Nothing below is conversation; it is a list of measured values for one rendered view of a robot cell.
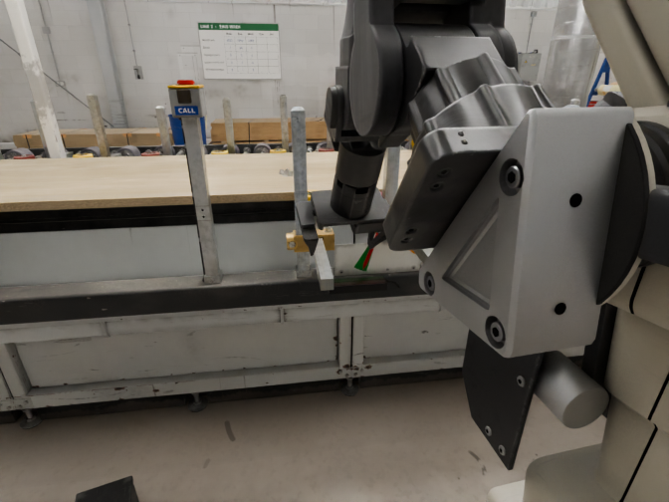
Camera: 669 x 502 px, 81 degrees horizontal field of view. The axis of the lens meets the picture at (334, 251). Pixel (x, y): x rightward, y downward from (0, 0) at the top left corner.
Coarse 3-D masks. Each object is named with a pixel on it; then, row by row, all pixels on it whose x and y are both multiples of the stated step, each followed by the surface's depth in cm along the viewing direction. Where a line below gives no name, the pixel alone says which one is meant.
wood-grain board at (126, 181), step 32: (0, 160) 172; (32, 160) 172; (64, 160) 172; (96, 160) 172; (128, 160) 172; (160, 160) 172; (224, 160) 172; (256, 160) 172; (288, 160) 172; (320, 160) 172; (0, 192) 125; (32, 192) 125; (64, 192) 125; (96, 192) 125; (128, 192) 125; (160, 192) 125; (224, 192) 125; (256, 192) 125; (288, 192) 125
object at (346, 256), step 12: (336, 252) 112; (348, 252) 113; (360, 252) 114; (372, 252) 114; (384, 252) 115; (396, 252) 115; (408, 252) 116; (336, 264) 114; (348, 264) 115; (372, 264) 116; (384, 264) 116; (396, 264) 117; (408, 264) 117
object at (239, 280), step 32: (0, 288) 109; (32, 288) 109; (64, 288) 109; (96, 288) 109; (128, 288) 109; (160, 288) 109; (192, 288) 110; (224, 288) 111; (256, 288) 112; (288, 288) 113; (320, 288) 115; (416, 288) 119; (0, 320) 105; (32, 320) 107; (64, 320) 108
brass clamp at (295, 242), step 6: (288, 234) 110; (294, 234) 110; (318, 234) 110; (324, 234) 110; (330, 234) 110; (288, 240) 109; (294, 240) 109; (300, 240) 109; (324, 240) 110; (330, 240) 111; (288, 246) 110; (294, 246) 109; (300, 246) 110; (306, 246) 110; (330, 246) 111
